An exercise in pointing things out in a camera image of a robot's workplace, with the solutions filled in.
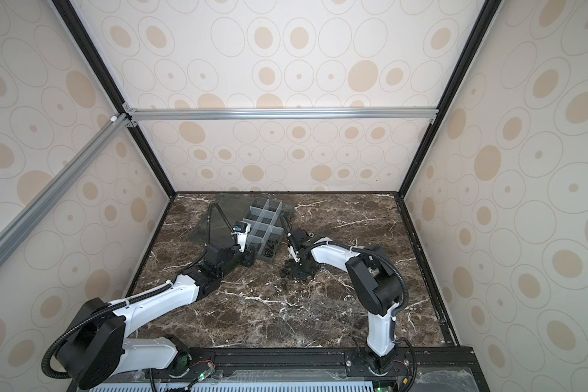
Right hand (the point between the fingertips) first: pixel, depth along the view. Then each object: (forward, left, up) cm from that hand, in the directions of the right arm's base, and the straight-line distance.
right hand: (309, 272), depth 95 cm
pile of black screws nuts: (0, +9, +1) cm, 9 cm away
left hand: (+2, +17, +18) cm, 24 cm away
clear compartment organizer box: (+20, +22, +7) cm, 30 cm away
